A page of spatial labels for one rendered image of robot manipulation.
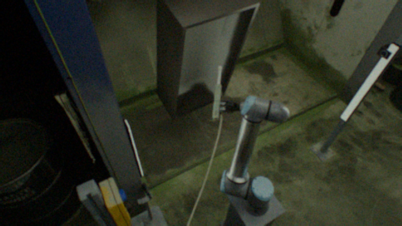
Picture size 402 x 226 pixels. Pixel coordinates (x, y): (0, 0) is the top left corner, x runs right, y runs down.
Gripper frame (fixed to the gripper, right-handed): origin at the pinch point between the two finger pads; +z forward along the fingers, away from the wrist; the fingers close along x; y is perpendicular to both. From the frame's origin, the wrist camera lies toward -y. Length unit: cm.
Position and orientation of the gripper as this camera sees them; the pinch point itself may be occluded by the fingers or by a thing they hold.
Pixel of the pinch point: (216, 106)
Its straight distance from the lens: 227.4
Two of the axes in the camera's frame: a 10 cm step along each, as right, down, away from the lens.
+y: 2.2, 3.5, 9.1
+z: -9.7, 0.0, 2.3
